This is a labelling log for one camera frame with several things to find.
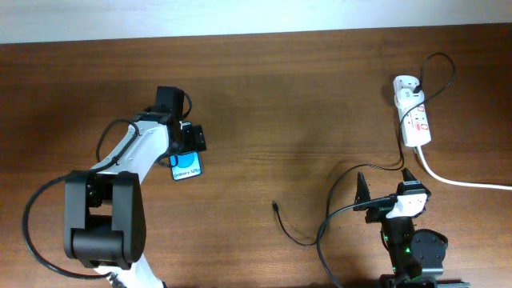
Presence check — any blue Galaxy smartphone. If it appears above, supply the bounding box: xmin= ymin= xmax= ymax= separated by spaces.
xmin=169 ymin=152 xmax=202 ymax=181

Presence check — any black phone charger cable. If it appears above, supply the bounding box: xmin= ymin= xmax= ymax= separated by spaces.
xmin=271 ymin=52 xmax=456 ymax=247

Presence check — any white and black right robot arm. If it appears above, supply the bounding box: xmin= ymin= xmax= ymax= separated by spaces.
xmin=354 ymin=168 xmax=470 ymax=288

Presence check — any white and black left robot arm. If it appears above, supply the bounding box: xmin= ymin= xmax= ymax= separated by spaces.
xmin=63 ymin=86 xmax=206 ymax=287

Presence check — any white charger plug adapter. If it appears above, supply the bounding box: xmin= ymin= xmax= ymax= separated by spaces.
xmin=394 ymin=88 xmax=425 ymax=110

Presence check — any white power strip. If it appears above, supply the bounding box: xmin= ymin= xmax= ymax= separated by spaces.
xmin=393 ymin=75 xmax=431 ymax=148

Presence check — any white power strip cord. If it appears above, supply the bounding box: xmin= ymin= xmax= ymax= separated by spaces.
xmin=414 ymin=146 xmax=512 ymax=191

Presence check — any black right camera cable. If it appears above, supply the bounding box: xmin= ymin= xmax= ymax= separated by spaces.
xmin=315 ymin=196 xmax=391 ymax=288

